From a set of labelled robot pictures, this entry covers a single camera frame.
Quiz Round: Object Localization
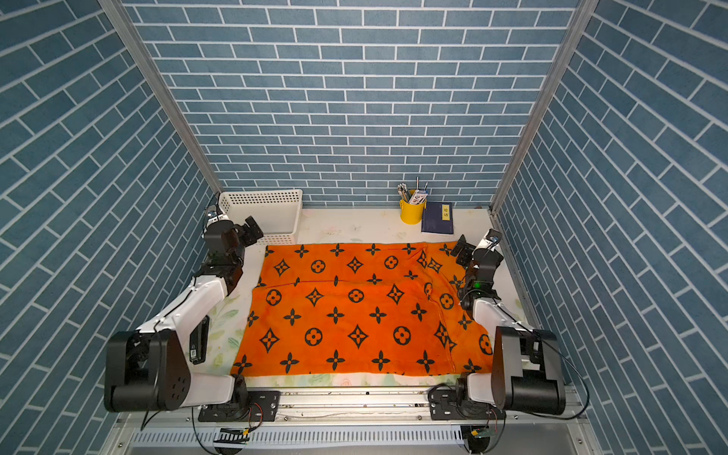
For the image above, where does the orange patterned plush pillowcase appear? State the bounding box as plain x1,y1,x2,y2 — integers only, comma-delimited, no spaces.
231,243,493,377

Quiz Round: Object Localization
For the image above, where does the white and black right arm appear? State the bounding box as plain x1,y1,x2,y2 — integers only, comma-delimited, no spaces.
451,229,566,416

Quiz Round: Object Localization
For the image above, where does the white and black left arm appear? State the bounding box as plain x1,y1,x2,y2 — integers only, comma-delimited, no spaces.
104,217,264,413

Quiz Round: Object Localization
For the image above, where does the white perforated plastic basket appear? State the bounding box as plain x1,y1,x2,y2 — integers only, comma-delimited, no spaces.
219,189,303,246

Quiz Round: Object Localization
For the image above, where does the dark blue book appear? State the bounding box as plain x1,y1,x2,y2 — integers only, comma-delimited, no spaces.
421,202,454,235

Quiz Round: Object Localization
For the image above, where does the yellow bucket pen holder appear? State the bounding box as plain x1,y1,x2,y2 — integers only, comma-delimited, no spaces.
399,200,427,226

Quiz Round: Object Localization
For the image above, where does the blue white pencil box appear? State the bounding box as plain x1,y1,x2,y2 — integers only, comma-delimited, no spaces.
409,191,428,206

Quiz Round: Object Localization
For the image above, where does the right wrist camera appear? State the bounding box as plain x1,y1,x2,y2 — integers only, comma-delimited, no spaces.
475,229,502,251

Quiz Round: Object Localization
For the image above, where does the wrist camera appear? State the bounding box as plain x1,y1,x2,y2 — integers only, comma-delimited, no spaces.
475,229,502,251
205,205,225,226

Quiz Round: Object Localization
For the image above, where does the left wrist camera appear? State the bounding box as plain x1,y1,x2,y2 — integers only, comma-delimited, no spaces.
205,205,225,226

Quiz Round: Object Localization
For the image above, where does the white slotted cable duct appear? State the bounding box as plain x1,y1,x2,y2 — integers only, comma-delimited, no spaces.
131,426,463,449

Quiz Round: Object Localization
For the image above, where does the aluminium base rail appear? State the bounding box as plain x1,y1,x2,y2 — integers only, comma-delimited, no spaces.
112,386,582,430

